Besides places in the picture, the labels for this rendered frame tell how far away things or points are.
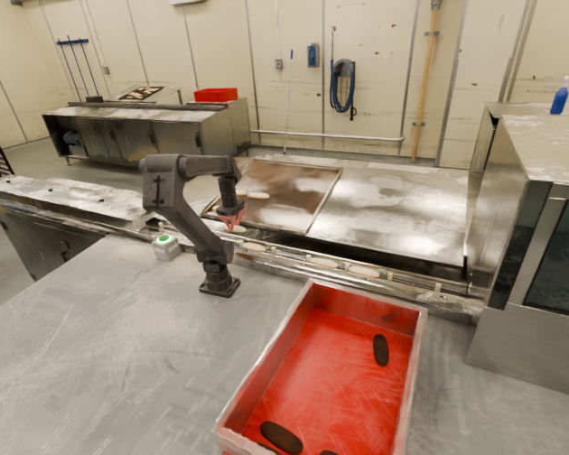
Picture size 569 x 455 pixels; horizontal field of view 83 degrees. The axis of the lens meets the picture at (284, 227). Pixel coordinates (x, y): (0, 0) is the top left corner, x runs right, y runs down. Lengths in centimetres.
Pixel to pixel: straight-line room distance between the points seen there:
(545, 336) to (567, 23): 401
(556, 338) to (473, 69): 363
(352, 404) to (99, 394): 60
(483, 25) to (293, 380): 392
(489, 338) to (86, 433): 91
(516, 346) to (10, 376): 123
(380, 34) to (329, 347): 413
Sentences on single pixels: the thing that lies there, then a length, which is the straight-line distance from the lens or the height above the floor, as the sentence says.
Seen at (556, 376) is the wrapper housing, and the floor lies 87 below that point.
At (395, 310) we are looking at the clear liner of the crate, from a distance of 91.
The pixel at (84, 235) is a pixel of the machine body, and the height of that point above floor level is 76.
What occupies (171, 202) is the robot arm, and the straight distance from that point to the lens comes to 73.
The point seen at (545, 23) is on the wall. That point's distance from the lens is 461.
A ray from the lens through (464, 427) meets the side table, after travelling 86.
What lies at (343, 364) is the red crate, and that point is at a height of 82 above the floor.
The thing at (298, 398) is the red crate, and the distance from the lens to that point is 82.
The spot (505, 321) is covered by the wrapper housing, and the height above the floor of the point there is 98.
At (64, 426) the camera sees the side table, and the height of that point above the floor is 82.
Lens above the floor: 153
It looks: 30 degrees down
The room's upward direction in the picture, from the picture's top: 4 degrees counter-clockwise
